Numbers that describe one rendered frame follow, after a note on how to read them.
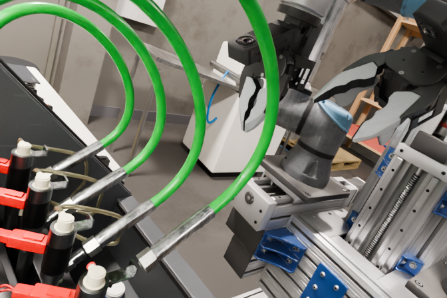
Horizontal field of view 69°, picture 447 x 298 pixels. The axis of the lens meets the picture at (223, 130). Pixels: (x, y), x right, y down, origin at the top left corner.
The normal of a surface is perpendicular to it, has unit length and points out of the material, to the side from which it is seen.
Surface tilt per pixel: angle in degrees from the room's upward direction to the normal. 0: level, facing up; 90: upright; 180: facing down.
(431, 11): 75
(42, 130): 90
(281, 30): 31
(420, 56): 48
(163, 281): 90
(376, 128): 79
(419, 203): 90
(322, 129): 90
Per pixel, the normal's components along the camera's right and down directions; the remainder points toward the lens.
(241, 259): -0.75, -0.07
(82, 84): 0.56, 0.47
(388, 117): -0.26, -0.60
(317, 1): 0.25, 0.41
